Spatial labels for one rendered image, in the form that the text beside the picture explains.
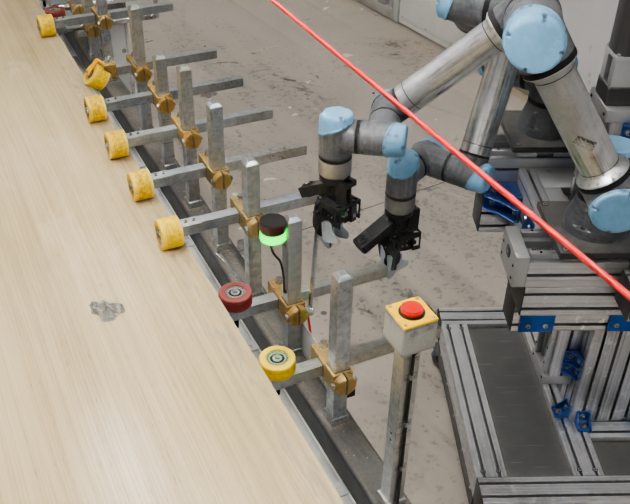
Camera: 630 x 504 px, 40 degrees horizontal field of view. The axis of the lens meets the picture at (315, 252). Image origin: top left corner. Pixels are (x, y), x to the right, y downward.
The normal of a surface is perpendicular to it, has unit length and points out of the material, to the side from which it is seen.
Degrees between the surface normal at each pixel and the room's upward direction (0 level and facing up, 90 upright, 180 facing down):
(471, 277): 0
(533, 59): 84
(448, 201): 0
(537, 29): 85
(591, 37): 90
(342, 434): 0
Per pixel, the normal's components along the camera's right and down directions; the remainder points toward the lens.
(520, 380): 0.02, -0.81
